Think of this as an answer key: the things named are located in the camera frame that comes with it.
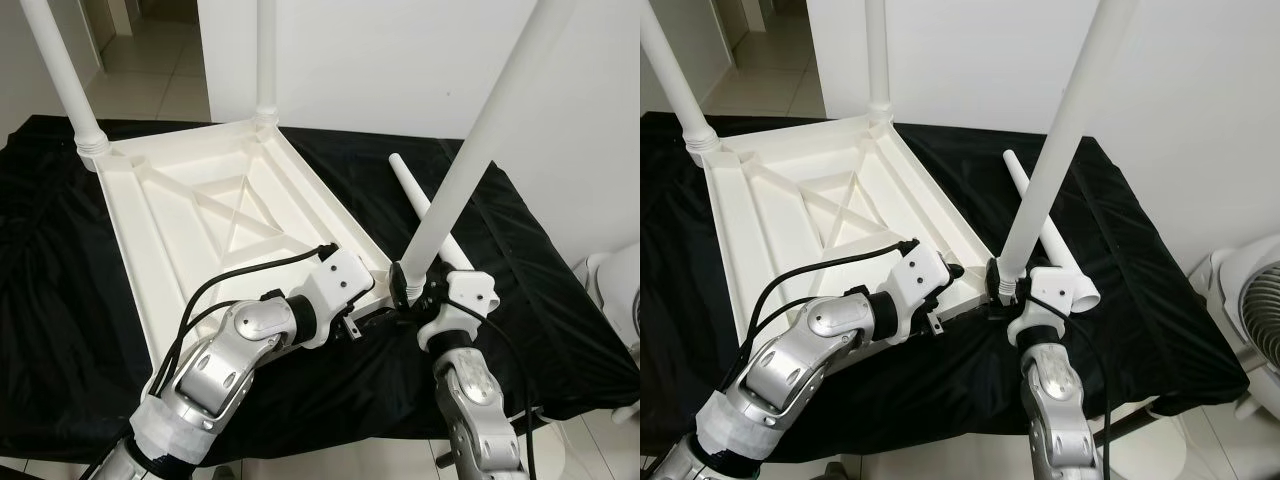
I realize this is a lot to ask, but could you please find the white plastic table leg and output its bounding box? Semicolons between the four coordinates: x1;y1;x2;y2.
995;0;1143;293
640;5;721;167
865;0;894;127
1003;150;1101;314
255;0;282;129
18;0;111;171
387;152;477;273
392;0;583;307

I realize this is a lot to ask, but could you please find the white round floor base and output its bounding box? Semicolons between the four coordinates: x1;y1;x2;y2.
1110;415;1189;480

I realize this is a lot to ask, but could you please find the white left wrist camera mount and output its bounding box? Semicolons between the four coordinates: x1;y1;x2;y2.
890;243;957;343
300;248;377;351

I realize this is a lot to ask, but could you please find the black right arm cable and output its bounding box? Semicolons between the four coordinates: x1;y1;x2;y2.
1060;320;1117;480
470;310;543;480

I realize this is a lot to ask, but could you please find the white plastic table top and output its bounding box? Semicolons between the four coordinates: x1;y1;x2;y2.
92;115;403;387
700;112;1003;377

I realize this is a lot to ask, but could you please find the black tablecloth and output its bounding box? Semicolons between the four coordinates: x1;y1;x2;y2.
0;115;641;461
640;112;1251;456

